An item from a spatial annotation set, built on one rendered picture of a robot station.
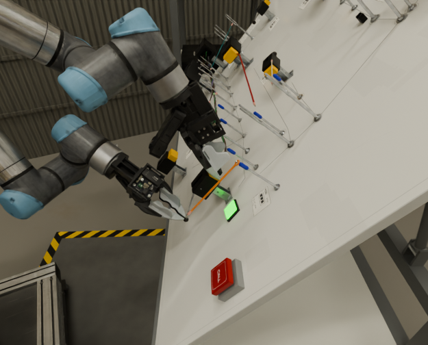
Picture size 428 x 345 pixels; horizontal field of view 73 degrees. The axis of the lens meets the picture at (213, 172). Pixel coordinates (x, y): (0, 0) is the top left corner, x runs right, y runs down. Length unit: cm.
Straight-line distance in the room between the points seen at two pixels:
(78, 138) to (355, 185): 56
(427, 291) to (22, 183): 90
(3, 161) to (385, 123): 71
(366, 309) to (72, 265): 168
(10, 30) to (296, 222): 56
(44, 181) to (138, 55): 37
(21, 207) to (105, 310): 123
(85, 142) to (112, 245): 147
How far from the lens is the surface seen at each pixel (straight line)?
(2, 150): 74
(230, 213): 65
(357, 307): 96
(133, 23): 54
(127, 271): 197
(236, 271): 55
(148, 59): 54
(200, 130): 59
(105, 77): 53
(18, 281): 188
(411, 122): 48
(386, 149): 47
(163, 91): 55
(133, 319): 180
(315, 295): 94
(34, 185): 74
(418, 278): 83
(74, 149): 73
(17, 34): 62
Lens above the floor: 158
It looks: 38 degrees down
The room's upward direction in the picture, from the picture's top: straight up
